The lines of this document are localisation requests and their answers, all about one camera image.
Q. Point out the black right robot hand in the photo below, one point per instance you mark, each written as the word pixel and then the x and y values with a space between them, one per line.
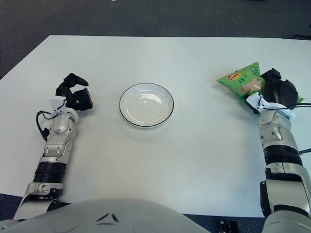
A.
pixel 281 93

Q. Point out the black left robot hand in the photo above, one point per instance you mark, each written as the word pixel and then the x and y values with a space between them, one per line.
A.
pixel 73 98

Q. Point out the green snack bag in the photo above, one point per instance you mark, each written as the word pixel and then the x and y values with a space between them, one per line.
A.
pixel 238 82

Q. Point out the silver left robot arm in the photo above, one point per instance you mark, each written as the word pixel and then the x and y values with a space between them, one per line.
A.
pixel 58 136

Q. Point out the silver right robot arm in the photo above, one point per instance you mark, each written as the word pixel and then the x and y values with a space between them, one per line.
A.
pixel 277 131

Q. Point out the white plate black rim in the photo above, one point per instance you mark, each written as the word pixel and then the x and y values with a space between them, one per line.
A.
pixel 145 106

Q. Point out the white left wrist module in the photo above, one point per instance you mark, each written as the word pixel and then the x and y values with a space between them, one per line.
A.
pixel 56 102

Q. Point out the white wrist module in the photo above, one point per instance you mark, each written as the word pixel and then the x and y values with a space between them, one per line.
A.
pixel 253 100
pixel 56 102

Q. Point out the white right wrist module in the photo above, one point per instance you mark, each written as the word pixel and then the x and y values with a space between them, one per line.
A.
pixel 253 100

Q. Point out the grey robot torso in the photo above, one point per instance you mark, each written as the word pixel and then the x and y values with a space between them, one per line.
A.
pixel 109 218

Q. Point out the black ribbed floor device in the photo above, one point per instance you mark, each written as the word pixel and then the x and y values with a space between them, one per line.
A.
pixel 227 227

